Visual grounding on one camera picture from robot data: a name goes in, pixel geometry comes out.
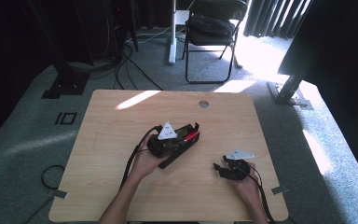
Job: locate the grey tape piece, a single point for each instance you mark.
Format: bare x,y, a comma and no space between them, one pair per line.
57,194
280,190

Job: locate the person's left hand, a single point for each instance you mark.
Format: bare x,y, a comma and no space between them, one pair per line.
144,165

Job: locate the white desk leg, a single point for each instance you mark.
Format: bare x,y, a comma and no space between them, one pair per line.
172,37

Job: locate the dark pleated curtain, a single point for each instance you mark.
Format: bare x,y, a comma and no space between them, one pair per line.
273,18

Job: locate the person's right hand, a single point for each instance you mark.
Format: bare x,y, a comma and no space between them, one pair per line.
247,186

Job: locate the black pencil case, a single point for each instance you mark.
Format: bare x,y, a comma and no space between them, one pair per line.
180,149

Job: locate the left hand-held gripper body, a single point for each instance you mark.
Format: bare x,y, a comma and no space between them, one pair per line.
163,141

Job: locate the black stand with base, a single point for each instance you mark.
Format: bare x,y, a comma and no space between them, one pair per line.
65,81

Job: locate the aluminium stand with base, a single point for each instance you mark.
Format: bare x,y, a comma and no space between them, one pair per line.
289,93

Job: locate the black bag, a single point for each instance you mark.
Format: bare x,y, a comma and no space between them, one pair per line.
211,25

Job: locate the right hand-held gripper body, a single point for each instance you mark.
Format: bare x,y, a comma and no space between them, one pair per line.
237,165

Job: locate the black folding chair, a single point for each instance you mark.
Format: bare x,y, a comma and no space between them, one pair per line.
209,43

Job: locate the red pen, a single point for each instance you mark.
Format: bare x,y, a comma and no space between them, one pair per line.
191,136

